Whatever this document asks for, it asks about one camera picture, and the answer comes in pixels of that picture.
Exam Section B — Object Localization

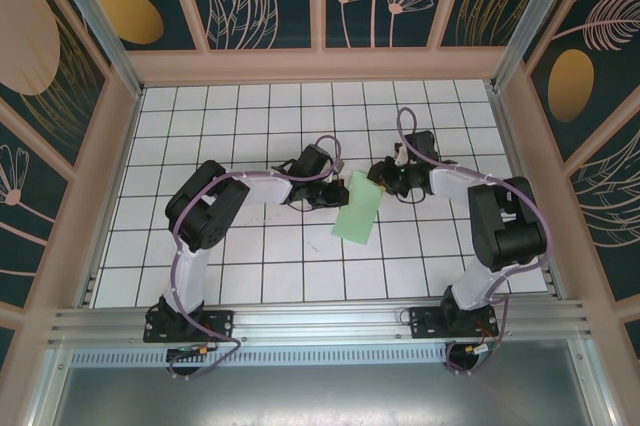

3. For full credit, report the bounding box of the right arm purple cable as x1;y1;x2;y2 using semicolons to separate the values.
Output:
396;105;554;377

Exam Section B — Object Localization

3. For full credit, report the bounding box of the light green paper sheet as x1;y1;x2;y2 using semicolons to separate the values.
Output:
331;170;385;247

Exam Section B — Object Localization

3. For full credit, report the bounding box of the brushed metal sheet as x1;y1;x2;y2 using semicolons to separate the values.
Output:
29;348;619;426

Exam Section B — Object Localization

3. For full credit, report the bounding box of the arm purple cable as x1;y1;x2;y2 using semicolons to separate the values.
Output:
396;105;554;377
167;134;347;381

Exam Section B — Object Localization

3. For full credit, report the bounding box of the long aluminium side rail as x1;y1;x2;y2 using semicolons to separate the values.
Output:
487;85;569;300

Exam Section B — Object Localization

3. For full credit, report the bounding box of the aluminium frame post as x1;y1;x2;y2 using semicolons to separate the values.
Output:
489;0;594;92
42;0;146;97

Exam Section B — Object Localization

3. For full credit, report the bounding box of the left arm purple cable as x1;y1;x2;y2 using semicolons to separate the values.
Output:
167;134;347;381

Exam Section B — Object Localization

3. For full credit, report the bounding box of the short aluminium side rail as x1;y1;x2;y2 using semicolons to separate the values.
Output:
74;270;101;309

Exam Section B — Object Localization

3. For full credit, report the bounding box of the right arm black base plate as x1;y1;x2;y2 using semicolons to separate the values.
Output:
408;303;500;340

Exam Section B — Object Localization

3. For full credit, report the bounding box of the slotted grey cable duct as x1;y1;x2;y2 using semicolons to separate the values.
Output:
69;343;576;368

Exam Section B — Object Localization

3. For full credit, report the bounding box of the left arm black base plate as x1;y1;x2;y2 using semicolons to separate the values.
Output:
143;309;236;345

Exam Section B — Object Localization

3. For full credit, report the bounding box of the aluminium mounting rail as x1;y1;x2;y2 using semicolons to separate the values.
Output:
47;299;594;347

